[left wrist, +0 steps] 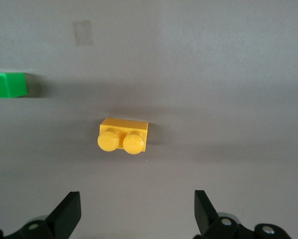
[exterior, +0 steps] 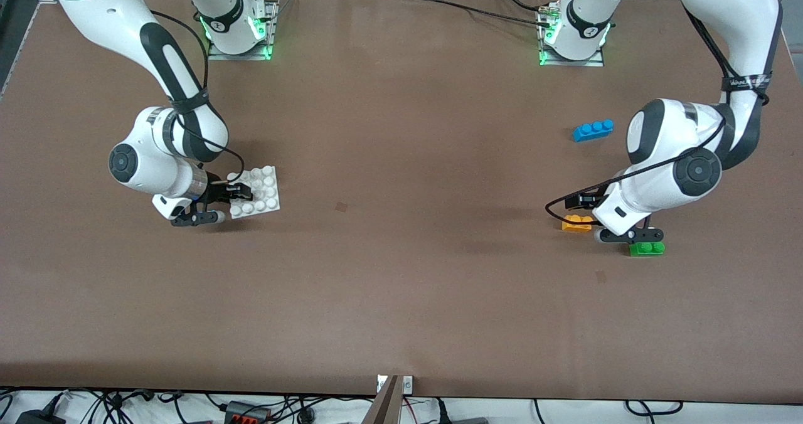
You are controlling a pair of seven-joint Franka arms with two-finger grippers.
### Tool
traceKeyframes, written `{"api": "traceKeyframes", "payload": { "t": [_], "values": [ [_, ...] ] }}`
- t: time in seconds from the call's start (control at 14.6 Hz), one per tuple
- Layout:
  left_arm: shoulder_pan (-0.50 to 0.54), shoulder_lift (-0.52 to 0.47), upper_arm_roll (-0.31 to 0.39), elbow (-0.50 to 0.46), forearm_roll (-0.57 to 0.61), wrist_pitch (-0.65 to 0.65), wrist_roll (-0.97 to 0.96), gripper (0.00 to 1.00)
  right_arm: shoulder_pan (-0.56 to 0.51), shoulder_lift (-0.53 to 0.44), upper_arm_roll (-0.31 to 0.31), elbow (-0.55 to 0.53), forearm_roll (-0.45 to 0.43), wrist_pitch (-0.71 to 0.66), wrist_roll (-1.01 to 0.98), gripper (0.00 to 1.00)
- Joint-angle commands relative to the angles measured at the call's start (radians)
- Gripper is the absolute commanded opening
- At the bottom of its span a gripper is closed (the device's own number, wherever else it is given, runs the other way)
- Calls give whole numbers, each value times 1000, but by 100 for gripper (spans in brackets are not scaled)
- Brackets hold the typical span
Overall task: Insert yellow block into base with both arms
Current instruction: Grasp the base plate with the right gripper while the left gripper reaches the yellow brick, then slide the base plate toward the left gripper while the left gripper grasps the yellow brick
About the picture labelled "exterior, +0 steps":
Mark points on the white studded base plate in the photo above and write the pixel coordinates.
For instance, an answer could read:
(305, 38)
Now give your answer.
(263, 192)

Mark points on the yellow two-stud block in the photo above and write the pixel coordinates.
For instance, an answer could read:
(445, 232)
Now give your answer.
(574, 224)

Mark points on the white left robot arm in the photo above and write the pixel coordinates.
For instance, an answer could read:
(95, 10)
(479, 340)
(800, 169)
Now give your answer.
(734, 10)

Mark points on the green two-stud block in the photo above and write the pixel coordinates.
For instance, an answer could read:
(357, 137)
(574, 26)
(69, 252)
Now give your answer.
(649, 249)

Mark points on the blue three-stud block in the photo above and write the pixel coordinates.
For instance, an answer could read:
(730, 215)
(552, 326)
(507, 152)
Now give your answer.
(593, 131)

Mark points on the black box with orange buttons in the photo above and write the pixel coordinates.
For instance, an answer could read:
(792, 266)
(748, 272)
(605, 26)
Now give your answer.
(241, 411)

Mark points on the black power adapter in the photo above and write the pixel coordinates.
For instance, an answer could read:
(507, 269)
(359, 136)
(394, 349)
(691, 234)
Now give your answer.
(37, 419)

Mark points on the small metal clamp bracket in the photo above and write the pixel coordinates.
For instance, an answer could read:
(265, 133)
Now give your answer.
(408, 384)
(381, 383)

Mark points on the grey camera stand post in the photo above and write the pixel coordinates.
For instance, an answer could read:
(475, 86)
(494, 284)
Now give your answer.
(384, 408)

